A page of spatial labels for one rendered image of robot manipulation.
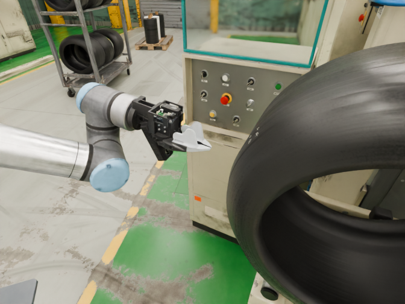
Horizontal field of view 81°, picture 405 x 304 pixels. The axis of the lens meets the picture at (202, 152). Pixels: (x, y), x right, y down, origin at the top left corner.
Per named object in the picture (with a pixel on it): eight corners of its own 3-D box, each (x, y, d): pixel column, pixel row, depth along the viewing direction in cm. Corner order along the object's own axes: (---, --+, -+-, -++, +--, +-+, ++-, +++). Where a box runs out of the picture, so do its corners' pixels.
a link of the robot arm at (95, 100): (100, 110, 72) (99, 77, 68) (133, 123, 69) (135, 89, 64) (73, 118, 65) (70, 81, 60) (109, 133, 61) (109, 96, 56)
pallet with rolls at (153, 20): (146, 39, 710) (143, 10, 665) (173, 40, 706) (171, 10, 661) (135, 49, 613) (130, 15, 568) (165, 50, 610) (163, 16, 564)
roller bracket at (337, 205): (274, 200, 92) (279, 181, 86) (396, 240, 78) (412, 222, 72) (272, 206, 90) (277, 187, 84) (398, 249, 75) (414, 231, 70)
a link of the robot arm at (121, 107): (113, 132, 62) (136, 116, 69) (128, 138, 61) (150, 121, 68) (107, 101, 56) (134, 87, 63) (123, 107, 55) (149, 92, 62)
